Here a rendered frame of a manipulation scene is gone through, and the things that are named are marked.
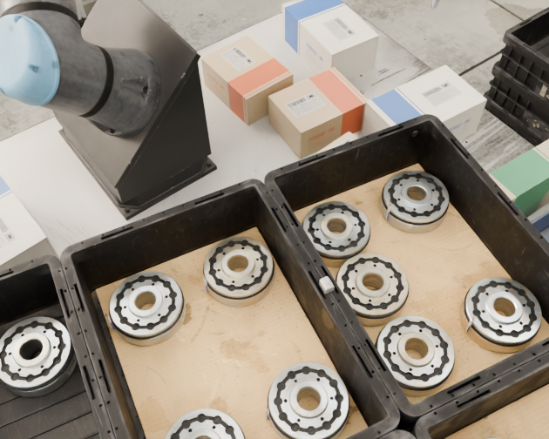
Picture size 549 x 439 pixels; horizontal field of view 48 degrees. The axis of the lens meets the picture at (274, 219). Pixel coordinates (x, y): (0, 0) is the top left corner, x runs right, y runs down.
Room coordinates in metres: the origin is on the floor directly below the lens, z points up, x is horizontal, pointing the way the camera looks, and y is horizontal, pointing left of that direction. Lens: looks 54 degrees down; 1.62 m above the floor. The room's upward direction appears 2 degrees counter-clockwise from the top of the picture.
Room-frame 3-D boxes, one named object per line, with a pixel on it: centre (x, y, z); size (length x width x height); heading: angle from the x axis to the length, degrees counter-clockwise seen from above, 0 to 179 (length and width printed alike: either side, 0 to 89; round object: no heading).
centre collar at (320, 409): (0.26, -0.04, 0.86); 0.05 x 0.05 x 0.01
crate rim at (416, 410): (0.46, -0.20, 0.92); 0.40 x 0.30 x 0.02; 24
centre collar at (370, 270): (0.43, -0.14, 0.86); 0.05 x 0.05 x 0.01
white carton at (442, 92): (0.87, -0.30, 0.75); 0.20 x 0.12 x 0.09; 120
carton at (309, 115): (0.90, -0.09, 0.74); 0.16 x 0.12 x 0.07; 120
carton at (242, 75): (1.00, 0.05, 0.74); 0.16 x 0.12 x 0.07; 37
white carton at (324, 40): (1.13, -0.13, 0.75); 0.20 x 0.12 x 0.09; 29
